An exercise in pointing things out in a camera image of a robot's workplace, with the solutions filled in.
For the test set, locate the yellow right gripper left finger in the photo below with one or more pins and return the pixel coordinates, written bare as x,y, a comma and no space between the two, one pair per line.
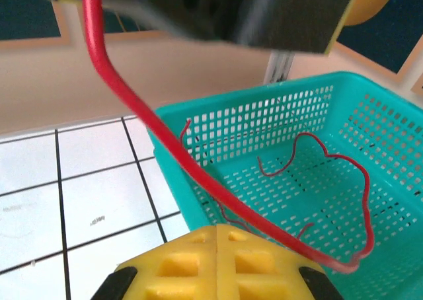
178,273

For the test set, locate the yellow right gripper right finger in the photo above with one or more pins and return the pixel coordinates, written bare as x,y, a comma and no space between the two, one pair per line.
264,273

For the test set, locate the teal plastic mesh basket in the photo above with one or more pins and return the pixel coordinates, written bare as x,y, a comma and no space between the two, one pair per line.
350,79

